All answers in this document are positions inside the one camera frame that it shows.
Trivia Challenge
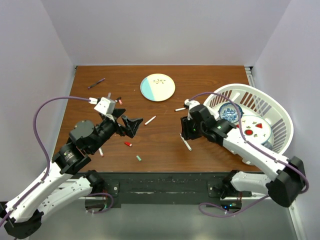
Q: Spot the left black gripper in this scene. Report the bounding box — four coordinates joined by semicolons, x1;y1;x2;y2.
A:
89;108;143;154

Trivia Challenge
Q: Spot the red pen cap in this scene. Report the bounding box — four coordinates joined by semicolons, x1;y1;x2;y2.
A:
124;142;132;147

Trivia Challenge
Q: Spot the white pen red tip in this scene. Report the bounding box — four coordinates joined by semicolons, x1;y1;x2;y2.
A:
144;115;157;126

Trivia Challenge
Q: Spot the white pen green tip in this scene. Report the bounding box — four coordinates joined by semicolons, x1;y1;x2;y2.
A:
179;133;192;152

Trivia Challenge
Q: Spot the white pen pink tip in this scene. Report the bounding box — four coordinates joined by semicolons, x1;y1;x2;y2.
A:
98;148;104;157

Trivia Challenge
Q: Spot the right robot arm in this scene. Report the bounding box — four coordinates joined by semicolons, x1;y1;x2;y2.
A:
180;100;309;208

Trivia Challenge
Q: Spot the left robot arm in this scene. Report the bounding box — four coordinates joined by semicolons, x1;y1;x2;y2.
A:
0;108;143;239

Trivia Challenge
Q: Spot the white pen black tip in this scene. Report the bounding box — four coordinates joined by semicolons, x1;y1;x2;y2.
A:
174;107;187;112

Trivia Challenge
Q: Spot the purple pen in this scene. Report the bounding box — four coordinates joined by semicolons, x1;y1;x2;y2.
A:
87;78;105;90

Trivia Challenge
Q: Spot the blue patterned bowl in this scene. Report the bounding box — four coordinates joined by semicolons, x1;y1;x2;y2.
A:
218;102;244;124

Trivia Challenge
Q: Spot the cream and teal plate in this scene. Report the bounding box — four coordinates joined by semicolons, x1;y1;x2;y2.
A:
140;73;176;102

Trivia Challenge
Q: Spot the white plastic dish basket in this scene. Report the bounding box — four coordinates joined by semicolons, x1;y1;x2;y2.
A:
203;83;294;155

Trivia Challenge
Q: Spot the watermelon pattern plate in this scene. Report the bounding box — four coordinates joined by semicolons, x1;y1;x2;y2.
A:
241;115;274;145

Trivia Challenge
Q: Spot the grey cup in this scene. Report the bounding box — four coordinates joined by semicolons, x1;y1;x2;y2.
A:
261;141;273;151

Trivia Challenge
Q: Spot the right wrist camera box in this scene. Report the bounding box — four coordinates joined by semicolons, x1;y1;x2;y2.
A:
184;99;200;109

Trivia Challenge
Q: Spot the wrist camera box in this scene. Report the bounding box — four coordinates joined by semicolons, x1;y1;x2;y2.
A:
94;97;116;116
184;99;200;109

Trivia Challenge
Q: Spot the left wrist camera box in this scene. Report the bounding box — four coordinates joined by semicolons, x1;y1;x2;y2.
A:
94;97;116;116

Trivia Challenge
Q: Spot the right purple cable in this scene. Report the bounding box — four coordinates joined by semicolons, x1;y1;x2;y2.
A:
188;91;309;193

